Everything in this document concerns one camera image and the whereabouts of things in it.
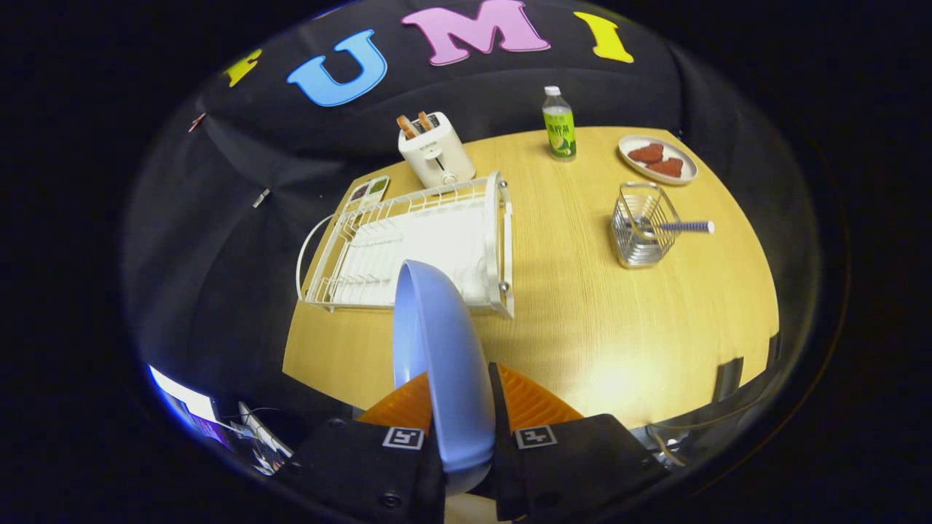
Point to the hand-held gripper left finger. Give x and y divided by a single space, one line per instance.
349 466

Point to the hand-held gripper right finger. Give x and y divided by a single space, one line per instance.
575 466

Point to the blue plate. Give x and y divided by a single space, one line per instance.
448 364

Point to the white plate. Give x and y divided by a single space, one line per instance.
681 175

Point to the white edged flat device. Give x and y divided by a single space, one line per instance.
266 433

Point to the computer monitor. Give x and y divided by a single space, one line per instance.
186 404

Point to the black backdrop cloth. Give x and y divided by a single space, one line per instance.
218 255

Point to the small white compartment tray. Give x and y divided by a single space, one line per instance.
366 193

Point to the silver clip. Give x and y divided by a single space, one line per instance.
261 198

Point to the red meat piece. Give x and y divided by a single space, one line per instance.
666 167
646 153

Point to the white toaster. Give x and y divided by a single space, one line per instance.
440 156

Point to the green label drink bottle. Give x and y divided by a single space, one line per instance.
559 135

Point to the brown toast slice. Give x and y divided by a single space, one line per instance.
406 126
426 121

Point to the pink clip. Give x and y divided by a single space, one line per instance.
196 121

